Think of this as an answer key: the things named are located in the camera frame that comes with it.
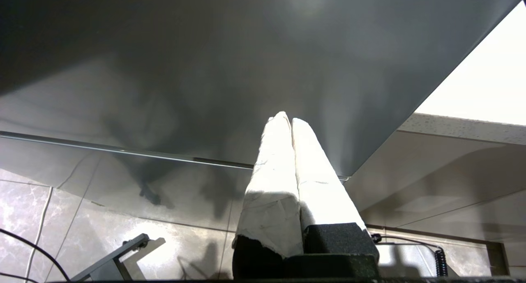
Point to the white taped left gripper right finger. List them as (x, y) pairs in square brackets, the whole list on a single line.
[(324, 201)]

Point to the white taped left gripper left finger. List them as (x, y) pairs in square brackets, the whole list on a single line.
[(273, 192)]

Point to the beige under-counter cabinet door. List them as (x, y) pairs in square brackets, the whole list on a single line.
[(431, 180)]

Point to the grey glossy cabinet front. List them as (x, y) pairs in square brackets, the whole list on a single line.
[(185, 69)]

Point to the grey metal bracket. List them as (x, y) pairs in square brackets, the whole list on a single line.
[(111, 260)]

